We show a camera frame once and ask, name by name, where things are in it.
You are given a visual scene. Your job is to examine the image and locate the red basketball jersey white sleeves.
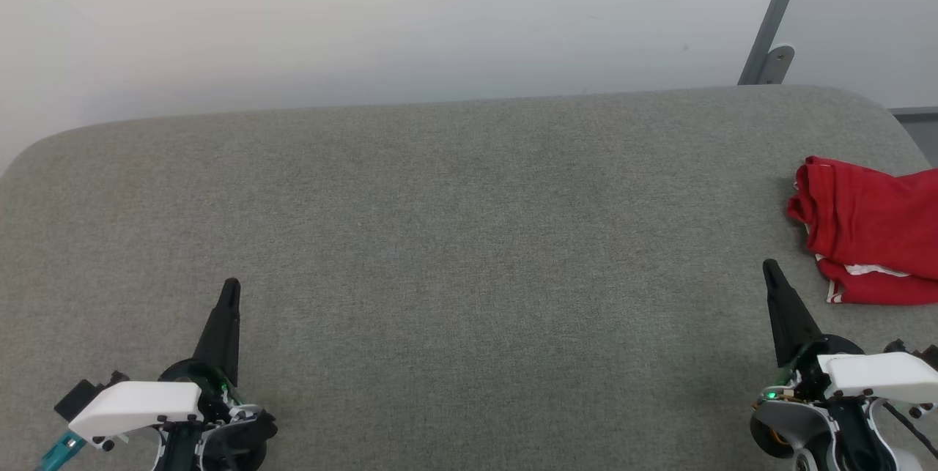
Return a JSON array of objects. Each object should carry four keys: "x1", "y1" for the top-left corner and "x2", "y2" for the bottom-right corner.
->
[{"x1": 786, "y1": 156, "x2": 938, "y2": 306}]

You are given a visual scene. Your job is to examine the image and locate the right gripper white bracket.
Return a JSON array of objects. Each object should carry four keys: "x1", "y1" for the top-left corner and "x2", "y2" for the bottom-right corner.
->
[{"x1": 762, "y1": 260, "x2": 938, "y2": 406}]

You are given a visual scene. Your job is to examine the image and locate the grey metal post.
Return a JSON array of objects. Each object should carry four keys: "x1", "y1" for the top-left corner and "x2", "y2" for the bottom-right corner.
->
[{"x1": 738, "y1": 0, "x2": 814, "y2": 86}]

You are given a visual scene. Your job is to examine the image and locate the round grey metal bracket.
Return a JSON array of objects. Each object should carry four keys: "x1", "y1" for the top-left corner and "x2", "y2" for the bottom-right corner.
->
[{"x1": 757, "y1": 45, "x2": 796, "y2": 86}]

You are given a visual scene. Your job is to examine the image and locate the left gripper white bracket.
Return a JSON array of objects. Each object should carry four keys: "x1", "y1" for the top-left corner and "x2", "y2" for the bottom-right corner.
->
[{"x1": 70, "y1": 278, "x2": 246, "y2": 444}]

